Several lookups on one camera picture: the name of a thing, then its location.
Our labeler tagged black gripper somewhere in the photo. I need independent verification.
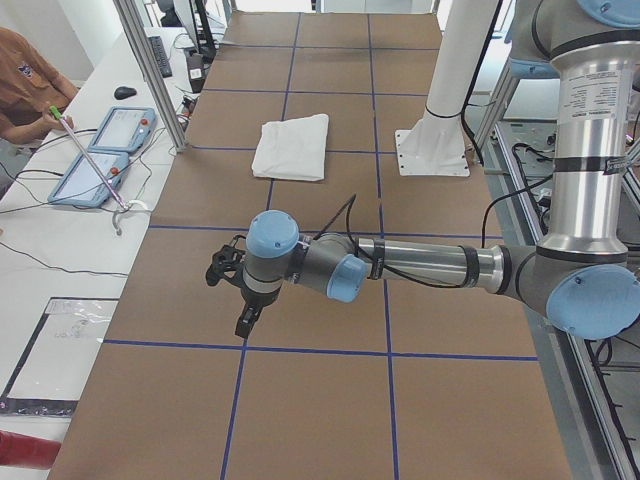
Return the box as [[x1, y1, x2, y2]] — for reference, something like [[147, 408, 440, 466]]
[[235, 287, 280, 339]]

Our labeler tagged white long-sleeve printed shirt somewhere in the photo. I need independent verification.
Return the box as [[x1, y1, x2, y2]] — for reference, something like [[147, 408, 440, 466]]
[[252, 113, 329, 182]]

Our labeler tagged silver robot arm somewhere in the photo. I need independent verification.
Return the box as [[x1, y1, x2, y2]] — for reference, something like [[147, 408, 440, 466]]
[[227, 1, 639, 340]]

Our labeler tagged black bordered white mat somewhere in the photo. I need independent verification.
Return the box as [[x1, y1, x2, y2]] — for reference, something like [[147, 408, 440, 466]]
[[1, 297, 118, 418]]

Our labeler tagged near blue teach pendant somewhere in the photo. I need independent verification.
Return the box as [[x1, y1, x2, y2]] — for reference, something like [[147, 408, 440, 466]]
[[48, 152, 129, 208]]

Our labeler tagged blue teach pendant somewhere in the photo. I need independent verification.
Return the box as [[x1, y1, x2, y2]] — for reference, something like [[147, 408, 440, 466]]
[[88, 106, 157, 154], [48, 152, 129, 208]]

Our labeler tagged far blue teach pendant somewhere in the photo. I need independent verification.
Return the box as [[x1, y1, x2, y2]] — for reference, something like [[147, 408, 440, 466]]
[[88, 106, 157, 154]]

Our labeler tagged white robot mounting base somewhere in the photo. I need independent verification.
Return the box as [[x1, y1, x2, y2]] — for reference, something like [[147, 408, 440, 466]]
[[395, 0, 502, 177]]

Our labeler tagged black computer mouse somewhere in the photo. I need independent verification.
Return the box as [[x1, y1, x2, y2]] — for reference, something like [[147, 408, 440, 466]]
[[113, 86, 137, 100]]

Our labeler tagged red object at corner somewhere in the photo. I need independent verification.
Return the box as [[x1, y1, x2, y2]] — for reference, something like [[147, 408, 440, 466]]
[[1, 430, 61, 470]]

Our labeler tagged metal reacher grabber stick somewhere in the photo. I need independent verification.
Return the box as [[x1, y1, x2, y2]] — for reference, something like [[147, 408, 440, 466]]
[[49, 105, 151, 236]]

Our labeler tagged black keyboard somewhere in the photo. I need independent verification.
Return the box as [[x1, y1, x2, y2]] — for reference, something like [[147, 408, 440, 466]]
[[148, 36, 173, 78]]

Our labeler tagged person in orange shirt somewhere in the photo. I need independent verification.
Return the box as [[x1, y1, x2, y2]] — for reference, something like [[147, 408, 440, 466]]
[[1, 28, 79, 145]]

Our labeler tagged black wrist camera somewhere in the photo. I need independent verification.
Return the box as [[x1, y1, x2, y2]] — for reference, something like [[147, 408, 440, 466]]
[[205, 244, 245, 288]]

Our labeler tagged grey aluminium frame post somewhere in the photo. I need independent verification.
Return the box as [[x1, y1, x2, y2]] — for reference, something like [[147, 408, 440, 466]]
[[113, 0, 186, 153]]

